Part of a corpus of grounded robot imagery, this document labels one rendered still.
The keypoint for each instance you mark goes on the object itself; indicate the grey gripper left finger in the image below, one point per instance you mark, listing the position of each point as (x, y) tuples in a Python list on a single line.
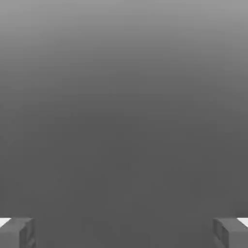
[(14, 233)]

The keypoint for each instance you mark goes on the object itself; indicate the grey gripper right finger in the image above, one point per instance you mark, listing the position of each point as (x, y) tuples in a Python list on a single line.
[(232, 233)]

